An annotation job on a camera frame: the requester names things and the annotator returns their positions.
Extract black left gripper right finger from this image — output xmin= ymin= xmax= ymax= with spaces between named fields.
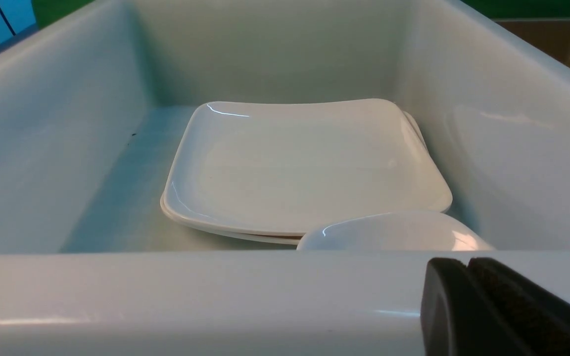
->
xmin=468 ymin=257 xmax=570 ymax=356

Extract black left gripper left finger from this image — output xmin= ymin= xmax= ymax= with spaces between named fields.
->
xmin=420 ymin=258 xmax=534 ymax=356

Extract large white rice plate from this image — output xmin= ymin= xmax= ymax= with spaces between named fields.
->
xmin=164 ymin=99 xmax=453 ymax=237

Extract white square plate in bin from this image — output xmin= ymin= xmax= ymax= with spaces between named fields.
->
xmin=160 ymin=111 xmax=429 ymax=245

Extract white bowl in bin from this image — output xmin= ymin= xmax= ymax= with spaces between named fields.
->
xmin=296 ymin=211 xmax=495 ymax=252

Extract brown plastic spoon bin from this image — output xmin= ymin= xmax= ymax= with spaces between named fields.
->
xmin=495 ymin=18 xmax=570 ymax=68

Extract large white plastic bin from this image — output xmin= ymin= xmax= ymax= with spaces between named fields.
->
xmin=0 ymin=0 xmax=570 ymax=356

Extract green backdrop cloth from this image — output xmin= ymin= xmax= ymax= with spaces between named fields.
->
xmin=31 ymin=0 xmax=570 ymax=28

